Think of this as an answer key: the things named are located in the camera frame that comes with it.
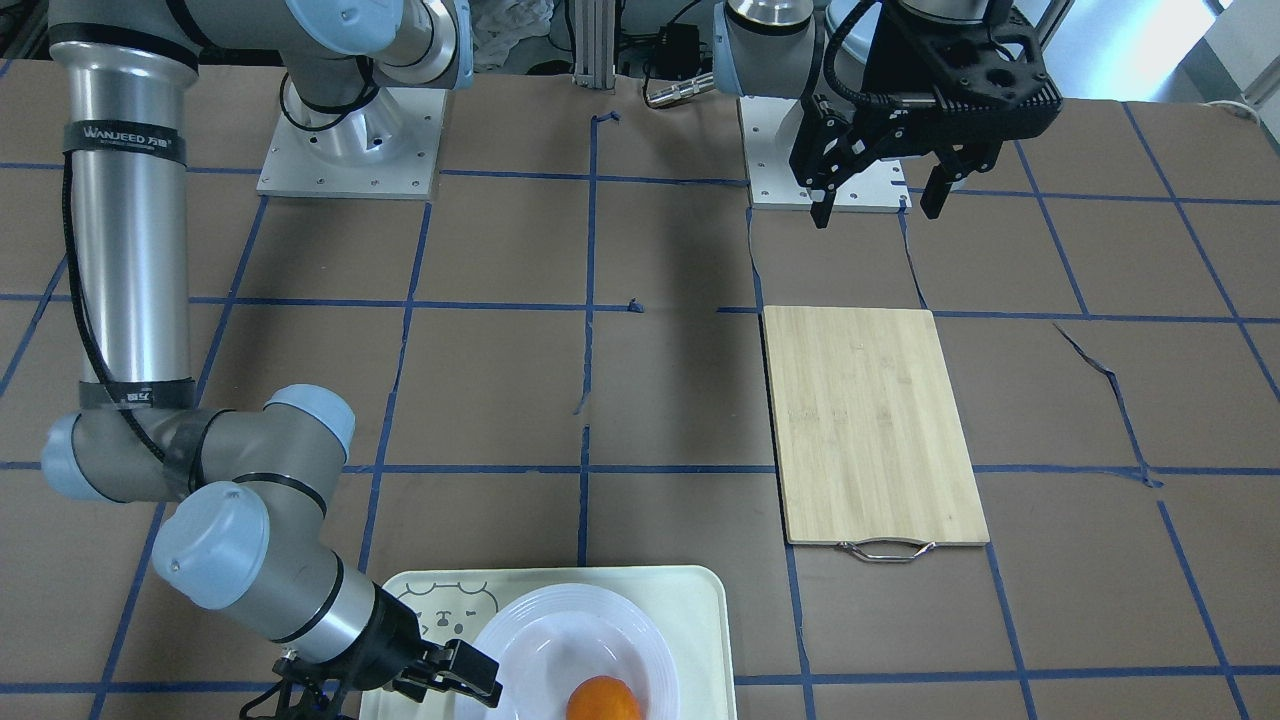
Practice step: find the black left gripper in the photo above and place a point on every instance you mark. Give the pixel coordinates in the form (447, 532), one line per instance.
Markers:
(889, 62)

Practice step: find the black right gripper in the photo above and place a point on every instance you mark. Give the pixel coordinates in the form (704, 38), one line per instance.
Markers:
(393, 642)

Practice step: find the white round plate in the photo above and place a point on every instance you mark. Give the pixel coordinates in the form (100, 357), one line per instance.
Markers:
(551, 640)

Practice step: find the orange fruit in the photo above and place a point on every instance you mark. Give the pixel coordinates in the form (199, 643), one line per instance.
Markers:
(603, 697)

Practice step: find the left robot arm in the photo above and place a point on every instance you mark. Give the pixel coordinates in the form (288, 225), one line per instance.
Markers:
(781, 48)

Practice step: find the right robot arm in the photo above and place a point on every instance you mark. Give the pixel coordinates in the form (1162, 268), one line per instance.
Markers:
(251, 489)

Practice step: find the cream bear tray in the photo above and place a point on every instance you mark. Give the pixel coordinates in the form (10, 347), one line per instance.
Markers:
(686, 603)

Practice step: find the black power adapter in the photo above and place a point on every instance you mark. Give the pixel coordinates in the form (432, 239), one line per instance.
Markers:
(677, 53)

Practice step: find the bamboo cutting board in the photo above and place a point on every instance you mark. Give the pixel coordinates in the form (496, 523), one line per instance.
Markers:
(869, 445)

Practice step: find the white crumpled cloth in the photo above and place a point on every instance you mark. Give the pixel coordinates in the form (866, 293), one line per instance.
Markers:
(500, 25)

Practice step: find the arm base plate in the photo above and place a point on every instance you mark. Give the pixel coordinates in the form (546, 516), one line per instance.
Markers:
(769, 129)
(387, 150)

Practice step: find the silver cable connector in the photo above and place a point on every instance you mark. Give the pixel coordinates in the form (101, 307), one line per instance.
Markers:
(681, 91)

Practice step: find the aluminium profile post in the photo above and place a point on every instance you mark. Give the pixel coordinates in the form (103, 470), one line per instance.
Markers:
(595, 32)

